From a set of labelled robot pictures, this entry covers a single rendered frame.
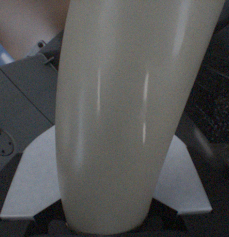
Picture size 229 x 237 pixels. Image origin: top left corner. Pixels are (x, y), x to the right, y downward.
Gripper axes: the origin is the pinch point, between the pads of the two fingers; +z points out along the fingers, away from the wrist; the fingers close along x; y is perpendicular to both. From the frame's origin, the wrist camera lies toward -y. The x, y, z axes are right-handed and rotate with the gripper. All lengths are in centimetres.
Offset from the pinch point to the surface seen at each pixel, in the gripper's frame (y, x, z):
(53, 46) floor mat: 2, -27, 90
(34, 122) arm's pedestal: 21, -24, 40
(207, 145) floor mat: 65, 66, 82
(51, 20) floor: -11, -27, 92
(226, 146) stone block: 21.6, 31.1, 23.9
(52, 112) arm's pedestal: 24, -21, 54
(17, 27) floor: -10, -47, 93
